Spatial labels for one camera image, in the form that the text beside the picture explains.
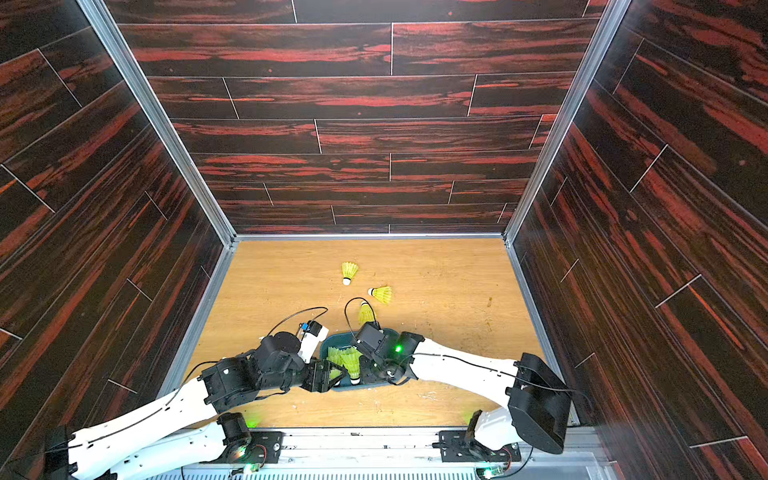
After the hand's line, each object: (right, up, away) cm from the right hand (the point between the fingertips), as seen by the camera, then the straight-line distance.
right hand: (371, 367), depth 80 cm
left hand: (-7, +2, -10) cm, 12 cm away
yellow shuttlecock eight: (-6, +2, 0) cm, 6 cm away
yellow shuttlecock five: (-9, +26, +24) cm, 37 cm away
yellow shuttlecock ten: (+4, +19, +18) cm, 26 cm away
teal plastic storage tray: (-8, +6, +6) cm, 12 cm away
